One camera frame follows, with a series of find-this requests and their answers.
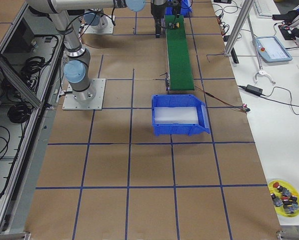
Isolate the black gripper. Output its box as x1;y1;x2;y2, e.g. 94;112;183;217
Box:
150;0;167;38
170;0;182;15

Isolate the yellow push button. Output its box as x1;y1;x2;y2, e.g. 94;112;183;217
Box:
168;22;180;29

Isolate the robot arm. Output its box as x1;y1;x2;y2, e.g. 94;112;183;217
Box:
27;0;146;103
82;0;182;36

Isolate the yellow plate of buttons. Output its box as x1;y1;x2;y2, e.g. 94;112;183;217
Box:
267;179;299;218

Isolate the blue bin robot left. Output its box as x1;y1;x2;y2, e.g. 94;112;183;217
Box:
165;0;193;17

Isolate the blue bin robot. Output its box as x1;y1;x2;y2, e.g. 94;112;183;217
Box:
165;0;193;17
151;94;211;136

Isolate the green conveyor belt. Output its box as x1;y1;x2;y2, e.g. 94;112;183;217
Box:
164;15;194;91

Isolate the blue bin robot right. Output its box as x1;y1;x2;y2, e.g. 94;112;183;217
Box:
151;94;211;136

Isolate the white foam in right bin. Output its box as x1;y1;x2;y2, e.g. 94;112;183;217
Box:
154;106;199;124

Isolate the teach pendant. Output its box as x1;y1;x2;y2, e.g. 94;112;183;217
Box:
255;36;293;63

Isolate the grabber reaching tool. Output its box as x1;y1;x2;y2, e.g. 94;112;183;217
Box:
247;15;276;85

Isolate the black power adapter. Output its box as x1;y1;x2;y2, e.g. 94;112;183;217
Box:
238;84;263;96

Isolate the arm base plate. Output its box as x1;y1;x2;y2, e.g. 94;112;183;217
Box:
82;16;114;35
62;78;106;111

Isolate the aluminium frame post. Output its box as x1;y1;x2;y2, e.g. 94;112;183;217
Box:
224;0;254;56

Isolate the red black conveyor wire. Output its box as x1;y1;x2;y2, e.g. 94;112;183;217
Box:
194;86;251;112

